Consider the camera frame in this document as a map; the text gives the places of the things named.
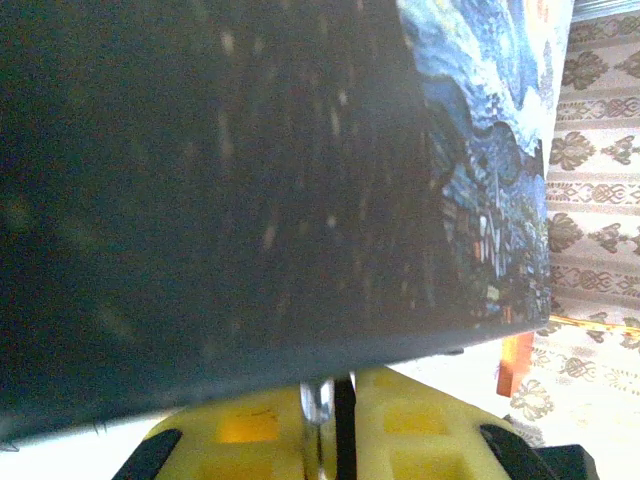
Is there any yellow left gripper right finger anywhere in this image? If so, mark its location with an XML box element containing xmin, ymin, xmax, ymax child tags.
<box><xmin>333</xmin><ymin>367</ymin><xmax>597</xmax><ymax>480</ymax></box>

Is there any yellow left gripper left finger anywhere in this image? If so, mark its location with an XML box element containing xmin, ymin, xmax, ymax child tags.
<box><xmin>112</xmin><ymin>385</ymin><xmax>307</xmax><ymax>480</ymax></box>

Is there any starry night print box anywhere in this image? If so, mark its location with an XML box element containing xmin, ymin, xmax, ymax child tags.
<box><xmin>0</xmin><ymin>0</ymin><xmax>554</xmax><ymax>444</ymax></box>

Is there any aluminium table side rail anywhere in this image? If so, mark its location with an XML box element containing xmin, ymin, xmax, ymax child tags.
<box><xmin>573</xmin><ymin>0</ymin><xmax>640</xmax><ymax>22</ymax></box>

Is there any orange-brown wooden block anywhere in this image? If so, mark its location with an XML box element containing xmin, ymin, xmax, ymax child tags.
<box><xmin>496</xmin><ymin>330</ymin><xmax>537</xmax><ymax>400</ymax></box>

